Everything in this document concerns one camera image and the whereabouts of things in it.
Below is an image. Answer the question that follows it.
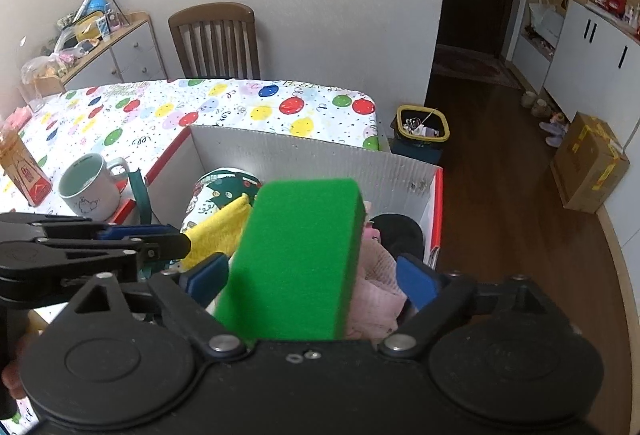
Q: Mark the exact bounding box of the yellow cloth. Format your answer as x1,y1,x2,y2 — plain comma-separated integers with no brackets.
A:
180,193,252,271

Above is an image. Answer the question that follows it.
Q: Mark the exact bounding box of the pink mesh bath pouf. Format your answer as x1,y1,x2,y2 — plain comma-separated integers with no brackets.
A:
345,239,407,342

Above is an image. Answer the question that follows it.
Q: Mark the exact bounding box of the black cap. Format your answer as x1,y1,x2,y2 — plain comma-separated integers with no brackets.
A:
372,214,425,261

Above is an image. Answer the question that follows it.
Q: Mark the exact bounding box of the green sponge block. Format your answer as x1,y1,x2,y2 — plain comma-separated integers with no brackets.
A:
214,178,366,341

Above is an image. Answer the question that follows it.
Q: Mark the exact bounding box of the person left hand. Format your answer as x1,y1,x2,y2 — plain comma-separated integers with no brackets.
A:
1,332,40,400

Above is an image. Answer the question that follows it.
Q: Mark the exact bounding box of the pale green ceramic mug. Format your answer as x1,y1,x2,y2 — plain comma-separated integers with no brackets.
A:
58,153,129,221

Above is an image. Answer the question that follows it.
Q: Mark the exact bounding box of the orange drink bottle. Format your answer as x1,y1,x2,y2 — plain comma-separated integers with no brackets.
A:
0,123,52,207

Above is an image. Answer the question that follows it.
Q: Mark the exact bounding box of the red cardboard box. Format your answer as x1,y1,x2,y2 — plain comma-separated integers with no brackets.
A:
130,125,444,268

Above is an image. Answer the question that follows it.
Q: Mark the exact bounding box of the colourful balloon tablecloth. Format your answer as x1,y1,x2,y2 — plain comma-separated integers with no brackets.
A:
20,78,378,180

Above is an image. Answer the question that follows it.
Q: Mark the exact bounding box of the yellow rim trash bin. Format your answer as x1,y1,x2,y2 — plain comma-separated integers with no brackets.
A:
390,104,450,165

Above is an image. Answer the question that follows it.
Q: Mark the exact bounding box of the wooden side cabinet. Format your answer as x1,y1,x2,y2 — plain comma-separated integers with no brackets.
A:
36,11,167,97

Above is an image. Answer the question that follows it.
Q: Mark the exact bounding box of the brown cardboard box on floor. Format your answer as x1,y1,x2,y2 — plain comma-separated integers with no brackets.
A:
550,112,630,214

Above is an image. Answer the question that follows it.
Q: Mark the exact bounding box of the brown wooden chair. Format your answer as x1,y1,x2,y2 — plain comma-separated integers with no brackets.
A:
168,2,262,80

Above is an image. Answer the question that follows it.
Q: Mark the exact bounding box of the white wall cabinet unit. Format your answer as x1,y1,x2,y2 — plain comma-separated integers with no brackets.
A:
512,0,639,265

